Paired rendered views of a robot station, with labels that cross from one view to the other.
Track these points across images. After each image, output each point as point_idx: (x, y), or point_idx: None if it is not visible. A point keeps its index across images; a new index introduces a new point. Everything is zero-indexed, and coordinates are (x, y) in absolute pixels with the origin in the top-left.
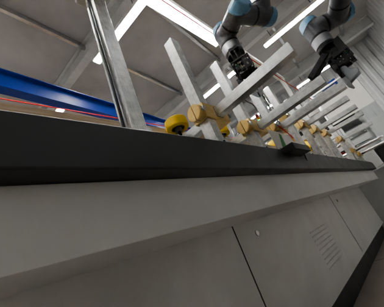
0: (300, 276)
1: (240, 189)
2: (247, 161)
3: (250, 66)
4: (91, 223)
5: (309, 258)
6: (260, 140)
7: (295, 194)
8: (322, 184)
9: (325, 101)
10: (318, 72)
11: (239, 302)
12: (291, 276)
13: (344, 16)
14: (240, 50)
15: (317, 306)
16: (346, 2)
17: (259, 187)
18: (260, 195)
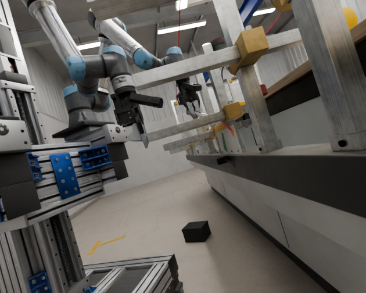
0: (322, 247)
1: (219, 171)
2: (211, 164)
3: (182, 104)
4: (209, 170)
5: (355, 260)
6: (216, 145)
7: (237, 186)
8: (277, 201)
9: (172, 135)
10: (151, 105)
11: (268, 206)
12: (308, 234)
13: (90, 82)
14: (178, 83)
15: (334, 278)
16: (90, 90)
17: (223, 173)
18: (223, 177)
